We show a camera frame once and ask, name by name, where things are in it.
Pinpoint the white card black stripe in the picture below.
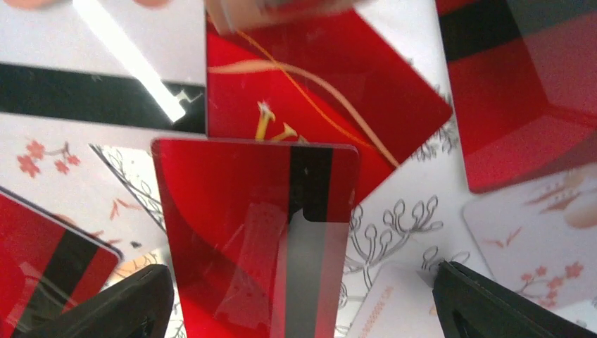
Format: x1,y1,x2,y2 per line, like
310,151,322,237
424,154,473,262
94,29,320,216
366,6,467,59
1,1,206,148

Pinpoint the red VIP card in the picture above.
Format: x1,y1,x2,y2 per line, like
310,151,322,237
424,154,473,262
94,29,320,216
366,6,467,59
206,10,452,202

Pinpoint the red card black stripe upright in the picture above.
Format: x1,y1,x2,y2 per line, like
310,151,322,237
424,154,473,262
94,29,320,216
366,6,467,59
151,138,360,337

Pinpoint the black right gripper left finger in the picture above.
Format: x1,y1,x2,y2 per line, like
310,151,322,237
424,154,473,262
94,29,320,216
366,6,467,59
21,264,174,338

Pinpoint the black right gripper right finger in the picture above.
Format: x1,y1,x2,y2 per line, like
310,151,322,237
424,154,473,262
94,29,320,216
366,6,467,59
432,261,596,338

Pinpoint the red card black stripe bottom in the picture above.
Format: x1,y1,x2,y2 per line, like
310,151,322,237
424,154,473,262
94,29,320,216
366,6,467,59
1,188,123,337

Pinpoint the white floral card bottom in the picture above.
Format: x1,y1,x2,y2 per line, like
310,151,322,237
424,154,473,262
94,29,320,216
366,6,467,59
1,113,168,260

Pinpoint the red card black stripe right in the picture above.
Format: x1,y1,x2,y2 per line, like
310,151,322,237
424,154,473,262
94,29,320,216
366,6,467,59
436,1,596,194

